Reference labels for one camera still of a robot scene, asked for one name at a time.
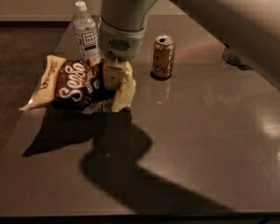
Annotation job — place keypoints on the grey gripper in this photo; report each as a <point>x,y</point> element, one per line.
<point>121,42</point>

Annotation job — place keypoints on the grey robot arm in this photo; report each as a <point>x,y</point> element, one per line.
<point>249,28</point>

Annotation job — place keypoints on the orange soda can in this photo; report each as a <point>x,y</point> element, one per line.
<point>163,57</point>

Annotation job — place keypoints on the metal cup holder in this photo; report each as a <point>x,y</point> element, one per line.
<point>231,58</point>

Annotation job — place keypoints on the blue plastic water bottle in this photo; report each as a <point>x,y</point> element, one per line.
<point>86,32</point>

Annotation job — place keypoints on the brown chip bag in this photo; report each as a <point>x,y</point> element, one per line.
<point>79,86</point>

